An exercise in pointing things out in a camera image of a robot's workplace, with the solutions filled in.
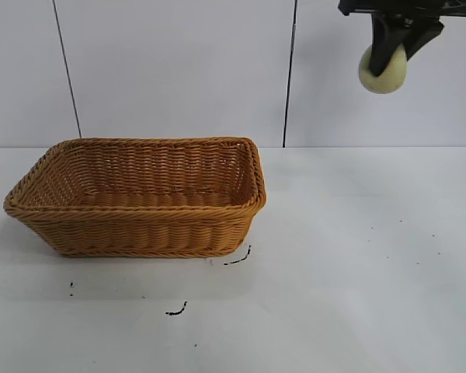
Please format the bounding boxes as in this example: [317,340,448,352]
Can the pale yellow egg yolk pastry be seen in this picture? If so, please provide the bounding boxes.
[358,43,407,96]

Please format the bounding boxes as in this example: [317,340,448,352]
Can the brown woven wicker basket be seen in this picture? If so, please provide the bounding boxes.
[4,136,269,259]

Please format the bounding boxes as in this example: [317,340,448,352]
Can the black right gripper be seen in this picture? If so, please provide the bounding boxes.
[338,0,466,77]

